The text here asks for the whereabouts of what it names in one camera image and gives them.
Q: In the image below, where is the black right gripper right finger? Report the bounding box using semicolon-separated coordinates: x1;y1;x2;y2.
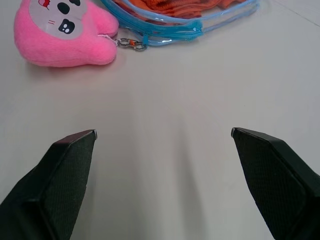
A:
230;127;320;240

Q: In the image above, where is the metal keychain clasp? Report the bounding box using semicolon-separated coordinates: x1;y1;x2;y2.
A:
115;37;148;53

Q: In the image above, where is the orange cloth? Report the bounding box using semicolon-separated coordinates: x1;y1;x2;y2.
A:
112;0;258;20

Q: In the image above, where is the clear blue-trimmed zipper pouch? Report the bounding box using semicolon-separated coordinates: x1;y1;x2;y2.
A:
99;0;261;47

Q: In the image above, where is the pink plush toy keychain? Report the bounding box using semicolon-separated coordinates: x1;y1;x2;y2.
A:
13;0;120;68

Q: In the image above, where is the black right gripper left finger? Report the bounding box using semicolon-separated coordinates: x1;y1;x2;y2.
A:
0;129;98;240

